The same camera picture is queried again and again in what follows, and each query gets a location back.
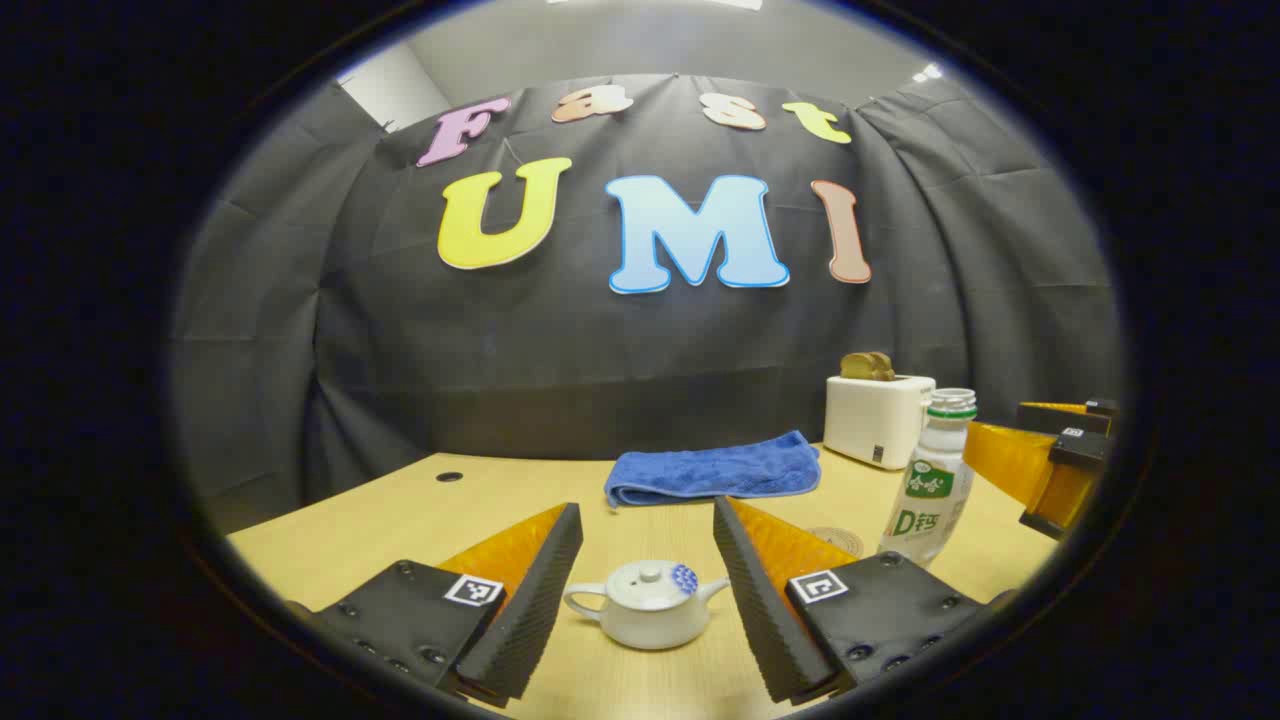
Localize round wooden coaster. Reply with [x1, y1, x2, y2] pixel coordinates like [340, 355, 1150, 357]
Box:
[805, 527, 865, 559]

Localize white water bottle green label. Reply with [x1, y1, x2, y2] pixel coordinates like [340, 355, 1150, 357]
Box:
[878, 388, 979, 569]

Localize white teacup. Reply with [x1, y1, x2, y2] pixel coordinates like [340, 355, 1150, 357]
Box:
[563, 560, 731, 651]

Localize blue towel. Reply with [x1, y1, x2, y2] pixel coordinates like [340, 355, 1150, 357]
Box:
[604, 431, 822, 509]

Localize white teacup lid blue print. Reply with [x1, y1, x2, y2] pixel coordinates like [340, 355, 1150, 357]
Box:
[608, 561, 699, 611]

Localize black backdrop cloth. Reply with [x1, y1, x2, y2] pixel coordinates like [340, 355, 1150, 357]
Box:
[170, 72, 1126, 531]

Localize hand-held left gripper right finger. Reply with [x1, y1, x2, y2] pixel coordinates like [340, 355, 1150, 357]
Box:
[712, 495, 1001, 706]

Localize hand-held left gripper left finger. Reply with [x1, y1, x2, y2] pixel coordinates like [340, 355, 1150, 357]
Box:
[290, 502, 584, 709]

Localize white toaster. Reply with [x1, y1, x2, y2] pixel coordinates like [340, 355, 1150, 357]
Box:
[824, 374, 937, 471]

